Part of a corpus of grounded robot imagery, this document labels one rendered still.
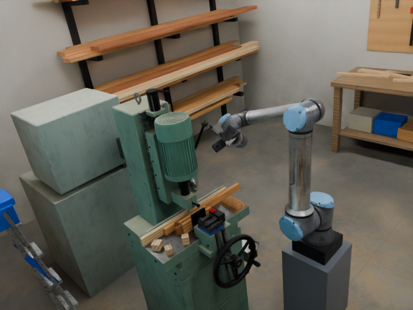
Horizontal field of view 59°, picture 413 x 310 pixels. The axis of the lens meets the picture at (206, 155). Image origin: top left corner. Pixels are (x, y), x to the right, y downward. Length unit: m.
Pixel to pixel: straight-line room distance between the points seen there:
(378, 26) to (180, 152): 3.30
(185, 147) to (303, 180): 0.61
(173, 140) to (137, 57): 2.83
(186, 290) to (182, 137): 0.81
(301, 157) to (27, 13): 2.89
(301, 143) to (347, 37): 3.10
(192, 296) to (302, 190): 0.81
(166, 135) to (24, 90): 2.39
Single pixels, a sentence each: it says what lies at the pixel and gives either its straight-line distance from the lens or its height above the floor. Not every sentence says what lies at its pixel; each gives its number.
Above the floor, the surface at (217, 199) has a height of 0.93.
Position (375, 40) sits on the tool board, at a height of 1.16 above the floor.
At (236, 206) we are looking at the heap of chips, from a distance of 2.05.
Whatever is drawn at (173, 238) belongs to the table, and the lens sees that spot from 1.93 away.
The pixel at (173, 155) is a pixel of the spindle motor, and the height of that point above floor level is 1.35.
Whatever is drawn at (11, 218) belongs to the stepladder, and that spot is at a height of 1.06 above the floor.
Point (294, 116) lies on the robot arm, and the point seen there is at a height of 1.46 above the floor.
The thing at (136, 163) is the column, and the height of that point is 1.22.
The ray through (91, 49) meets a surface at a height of 1.56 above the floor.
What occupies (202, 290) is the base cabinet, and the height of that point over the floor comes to 0.57.
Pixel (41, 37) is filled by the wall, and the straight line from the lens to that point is 3.92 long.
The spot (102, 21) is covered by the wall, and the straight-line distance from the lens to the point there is 4.20.
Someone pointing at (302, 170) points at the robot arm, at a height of 1.18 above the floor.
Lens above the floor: 2.12
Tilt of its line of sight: 27 degrees down
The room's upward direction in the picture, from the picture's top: 8 degrees counter-clockwise
